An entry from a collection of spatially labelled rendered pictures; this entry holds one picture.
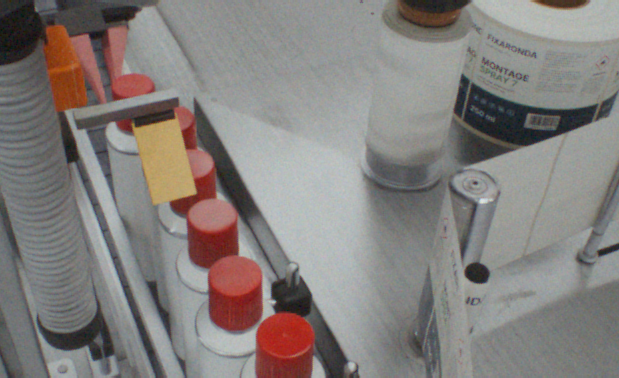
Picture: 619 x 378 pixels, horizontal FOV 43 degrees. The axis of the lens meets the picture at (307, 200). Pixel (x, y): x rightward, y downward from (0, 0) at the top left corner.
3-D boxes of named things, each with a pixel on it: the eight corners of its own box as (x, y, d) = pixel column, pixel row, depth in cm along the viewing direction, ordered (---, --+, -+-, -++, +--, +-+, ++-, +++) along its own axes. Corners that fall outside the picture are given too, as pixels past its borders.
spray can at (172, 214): (235, 365, 67) (231, 187, 53) (172, 371, 66) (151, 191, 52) (231, 316, 71) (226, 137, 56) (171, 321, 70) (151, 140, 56)
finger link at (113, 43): (146, 96, 82) (122, 5, 80) (76, 112, 79) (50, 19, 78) (135, 101, 88) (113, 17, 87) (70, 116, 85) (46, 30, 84)
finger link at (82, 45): (156, 94, 82) (132, 3, 81) (87, 110, 79) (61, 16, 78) (145, 99, 88) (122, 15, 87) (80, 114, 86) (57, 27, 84)
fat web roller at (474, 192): (469, 351, 69) (520, 195, 56) (424, 369, 68) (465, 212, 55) (441, 313, 72) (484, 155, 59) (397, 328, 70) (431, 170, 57)
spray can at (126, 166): (128, 289, 72) (98, 108, 58) (124, 247, 76) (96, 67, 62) (185, 281, 73) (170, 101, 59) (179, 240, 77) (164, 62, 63)
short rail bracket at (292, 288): (309, 356, 74) (317, 271, 66) (279, 366, 73) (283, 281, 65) (295, 330, 76) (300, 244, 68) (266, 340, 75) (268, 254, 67)
